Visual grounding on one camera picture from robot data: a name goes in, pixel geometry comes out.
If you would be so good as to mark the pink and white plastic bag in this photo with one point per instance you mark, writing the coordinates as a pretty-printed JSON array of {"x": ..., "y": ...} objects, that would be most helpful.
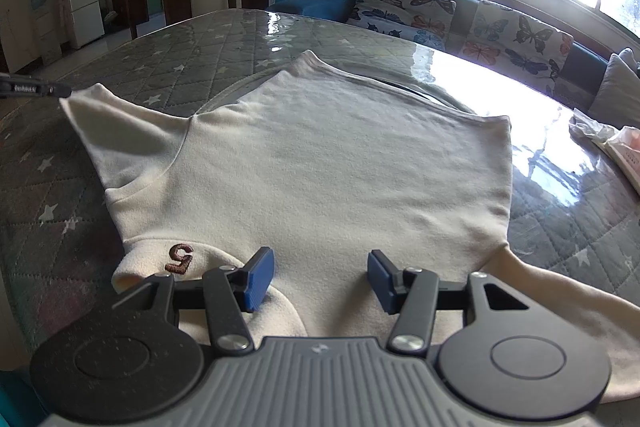
[{"x": 627, "y": 157}]

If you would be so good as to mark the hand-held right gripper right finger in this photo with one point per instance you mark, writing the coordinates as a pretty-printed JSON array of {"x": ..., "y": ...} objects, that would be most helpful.
[{"x": 382, "y": 282}]

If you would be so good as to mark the white refrigerator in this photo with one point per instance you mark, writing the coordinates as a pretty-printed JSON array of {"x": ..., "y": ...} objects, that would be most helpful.
[{"x": 82, "y": 2}]

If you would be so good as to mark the blue sofa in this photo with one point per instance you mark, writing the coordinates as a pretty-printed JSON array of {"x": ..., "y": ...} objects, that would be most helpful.
[{"x": 320, "y": 2}]

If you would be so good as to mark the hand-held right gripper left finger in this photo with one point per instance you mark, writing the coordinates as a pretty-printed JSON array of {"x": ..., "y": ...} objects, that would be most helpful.
[{"x": 259, "y": 279}]

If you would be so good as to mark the butterfly print cushion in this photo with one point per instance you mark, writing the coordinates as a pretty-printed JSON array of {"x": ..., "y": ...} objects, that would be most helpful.
[
  {"x": 400, "y": 14},
  {"x": 520, "y": 42}
]

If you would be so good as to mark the plain grey pillow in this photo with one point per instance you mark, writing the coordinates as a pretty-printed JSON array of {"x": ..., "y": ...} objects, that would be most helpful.
[{"x": 617, "y": 89}]

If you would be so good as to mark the teal object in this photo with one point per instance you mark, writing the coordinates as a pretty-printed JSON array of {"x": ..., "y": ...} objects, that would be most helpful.
[{"x": 15, "y": 402}]

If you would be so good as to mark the white drawer unit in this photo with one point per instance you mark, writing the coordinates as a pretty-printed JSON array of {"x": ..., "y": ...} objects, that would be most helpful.
[{"x": 46, "y": 39}]

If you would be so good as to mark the cream sweater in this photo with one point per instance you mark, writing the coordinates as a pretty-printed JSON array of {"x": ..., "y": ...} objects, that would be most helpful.
[{"x": 325, "y": 157}]

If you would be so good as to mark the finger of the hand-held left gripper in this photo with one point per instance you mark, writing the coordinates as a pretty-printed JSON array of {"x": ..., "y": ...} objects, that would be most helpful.
[{"x": 30, "y": 88}]

